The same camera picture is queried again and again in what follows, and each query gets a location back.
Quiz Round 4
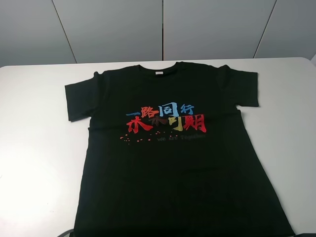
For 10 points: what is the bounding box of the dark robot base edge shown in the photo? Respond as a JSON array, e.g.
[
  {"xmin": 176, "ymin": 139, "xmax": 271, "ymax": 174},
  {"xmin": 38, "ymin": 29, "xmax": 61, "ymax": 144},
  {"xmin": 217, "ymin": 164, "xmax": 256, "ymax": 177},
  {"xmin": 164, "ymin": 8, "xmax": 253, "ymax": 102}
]
[{"xmin": 57, "ymin": 229, "xmax": 73, "ymax": 237}]

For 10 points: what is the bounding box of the black printed t-shirt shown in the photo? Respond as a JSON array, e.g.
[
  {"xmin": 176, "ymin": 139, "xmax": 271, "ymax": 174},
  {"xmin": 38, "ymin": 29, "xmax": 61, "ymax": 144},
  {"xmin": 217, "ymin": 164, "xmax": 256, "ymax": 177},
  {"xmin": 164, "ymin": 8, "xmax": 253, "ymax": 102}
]
[{"xmin": 65, "ymin": 62, "xmax": 294, "ymax": 237}]

